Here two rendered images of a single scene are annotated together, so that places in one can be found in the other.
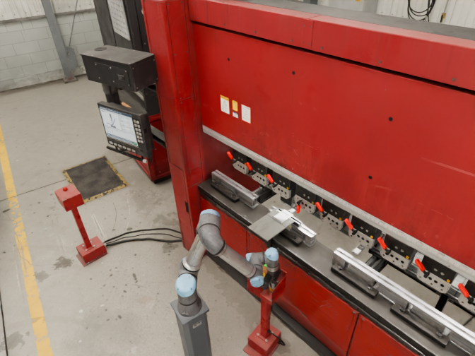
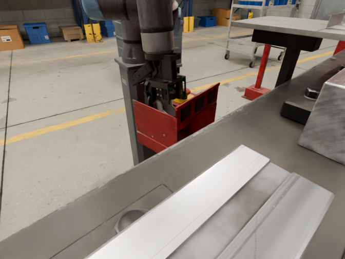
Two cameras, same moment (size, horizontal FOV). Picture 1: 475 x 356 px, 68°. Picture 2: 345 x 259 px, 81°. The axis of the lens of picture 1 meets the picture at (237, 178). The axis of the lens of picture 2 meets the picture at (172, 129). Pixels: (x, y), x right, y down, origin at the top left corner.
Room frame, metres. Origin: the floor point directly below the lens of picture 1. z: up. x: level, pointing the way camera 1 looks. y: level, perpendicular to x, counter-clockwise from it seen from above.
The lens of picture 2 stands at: (1.47, -0.70, 1.06)
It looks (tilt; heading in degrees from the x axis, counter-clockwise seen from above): 35 degrees down; 90
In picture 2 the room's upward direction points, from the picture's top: straight up
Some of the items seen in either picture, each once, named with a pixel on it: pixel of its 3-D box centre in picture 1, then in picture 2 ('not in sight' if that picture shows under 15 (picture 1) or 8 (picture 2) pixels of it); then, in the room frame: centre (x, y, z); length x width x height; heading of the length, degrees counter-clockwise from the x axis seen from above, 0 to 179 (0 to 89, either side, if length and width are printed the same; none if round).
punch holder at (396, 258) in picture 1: (399, 248); not in sight; (1.27, -0.84, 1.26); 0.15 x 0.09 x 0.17; 41
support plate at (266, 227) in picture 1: (271, 224); (307, 26); (1.76, -0.22, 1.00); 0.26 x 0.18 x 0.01; 131
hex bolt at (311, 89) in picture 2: not in sight; (313, 93); (1.72, -0.38, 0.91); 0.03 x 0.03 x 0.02
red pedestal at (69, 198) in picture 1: (80, 224); (263, 62); (2.47, 1.49, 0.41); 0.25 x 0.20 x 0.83; 131
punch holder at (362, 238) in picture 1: (365, 229); not in sight; (1.43, -0.70, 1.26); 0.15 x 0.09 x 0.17; 41
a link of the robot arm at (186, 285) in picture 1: (186, 287); (135, 21); (1.31, 0.32, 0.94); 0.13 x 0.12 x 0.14; 0
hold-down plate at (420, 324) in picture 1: (418, 323); not in sight; (1.06, -0.94, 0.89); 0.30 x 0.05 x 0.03; 41
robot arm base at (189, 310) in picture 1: (188, 301); (136, 49); (1.31, 0.32, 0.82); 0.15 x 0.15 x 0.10
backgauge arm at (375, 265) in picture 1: (387, 251); not in sight; (1.66, -1.01, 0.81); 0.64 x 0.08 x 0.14; 131
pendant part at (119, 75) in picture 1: (128, 109); not in sight; (2.53, 0.81, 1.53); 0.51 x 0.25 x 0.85; 57
